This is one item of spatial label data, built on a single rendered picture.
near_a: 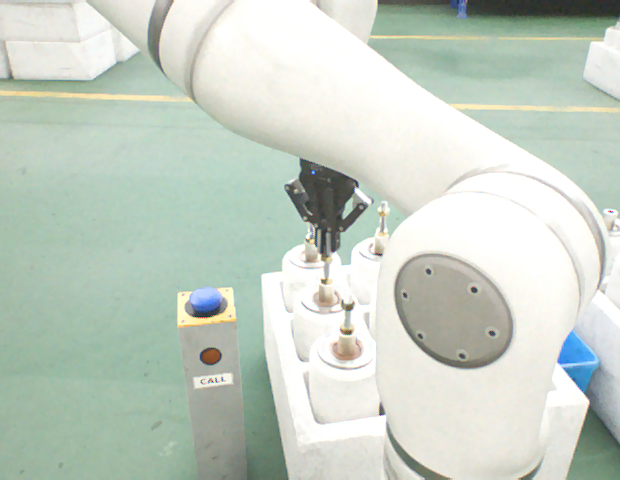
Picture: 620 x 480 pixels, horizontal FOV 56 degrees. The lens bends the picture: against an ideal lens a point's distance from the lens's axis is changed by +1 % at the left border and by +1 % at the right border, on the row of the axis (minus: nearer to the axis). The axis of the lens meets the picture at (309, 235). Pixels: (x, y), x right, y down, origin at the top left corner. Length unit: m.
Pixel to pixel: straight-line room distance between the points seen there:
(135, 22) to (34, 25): 2.89
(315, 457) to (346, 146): 0.51
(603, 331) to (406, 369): 0.78
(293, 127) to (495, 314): 0.16
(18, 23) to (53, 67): 0.24
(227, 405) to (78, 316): 0.60
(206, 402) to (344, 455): 0.19
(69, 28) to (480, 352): 3.02
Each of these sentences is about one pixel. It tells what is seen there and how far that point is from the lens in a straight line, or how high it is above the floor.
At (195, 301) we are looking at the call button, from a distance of 0.73.
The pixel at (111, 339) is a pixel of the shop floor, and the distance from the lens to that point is 1.24.
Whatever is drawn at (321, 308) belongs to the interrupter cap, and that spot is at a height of 0.25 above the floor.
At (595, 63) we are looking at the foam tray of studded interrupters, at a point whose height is 0.10.
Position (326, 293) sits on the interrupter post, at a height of 0.27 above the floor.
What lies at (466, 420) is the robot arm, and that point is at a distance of 0.31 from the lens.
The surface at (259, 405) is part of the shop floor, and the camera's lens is 1.05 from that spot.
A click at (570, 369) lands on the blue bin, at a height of 0.11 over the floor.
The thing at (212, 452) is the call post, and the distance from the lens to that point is 0.87.
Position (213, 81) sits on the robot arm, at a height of 0.66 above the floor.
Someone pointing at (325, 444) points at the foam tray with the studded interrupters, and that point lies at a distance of 0.76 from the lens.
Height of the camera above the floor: 0.74
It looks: 29 degrees down
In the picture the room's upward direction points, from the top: straight up
